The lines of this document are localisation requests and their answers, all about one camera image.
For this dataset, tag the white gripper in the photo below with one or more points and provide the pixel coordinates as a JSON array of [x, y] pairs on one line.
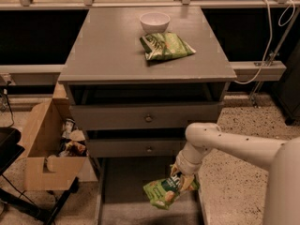
[[185, 167]]

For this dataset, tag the green rice chip bag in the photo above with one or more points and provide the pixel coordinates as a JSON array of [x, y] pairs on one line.
[[163, 193]]

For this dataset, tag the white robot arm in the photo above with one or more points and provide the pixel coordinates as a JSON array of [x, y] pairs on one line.
[[280, 158]]

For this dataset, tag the open grey bottom drawer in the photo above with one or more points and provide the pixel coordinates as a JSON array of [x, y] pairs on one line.
[[123, 201]]

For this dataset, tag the grey top drawer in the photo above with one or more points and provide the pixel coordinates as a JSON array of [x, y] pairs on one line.
[[138, 116]]

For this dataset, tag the grey wooden drawer cabinet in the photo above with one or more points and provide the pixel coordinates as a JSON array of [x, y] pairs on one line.
[[138, 91]]

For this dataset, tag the green chip bag on counter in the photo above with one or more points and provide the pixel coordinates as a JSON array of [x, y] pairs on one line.
[[165, 46]]

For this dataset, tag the snack packets in box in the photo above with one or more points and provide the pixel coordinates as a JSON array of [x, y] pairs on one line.
[[72, 142]]

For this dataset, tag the cardboard box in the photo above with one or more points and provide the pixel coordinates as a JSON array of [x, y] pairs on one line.
[[41, 137]]

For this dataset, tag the white ceramic bowl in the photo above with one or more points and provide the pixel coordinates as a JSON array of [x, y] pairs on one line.
[[154, 22]]

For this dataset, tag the black chair seat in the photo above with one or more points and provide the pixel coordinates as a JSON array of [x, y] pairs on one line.
[[9, 148]]

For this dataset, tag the metal railing frame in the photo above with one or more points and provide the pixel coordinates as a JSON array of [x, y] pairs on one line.
[[122, 16]]

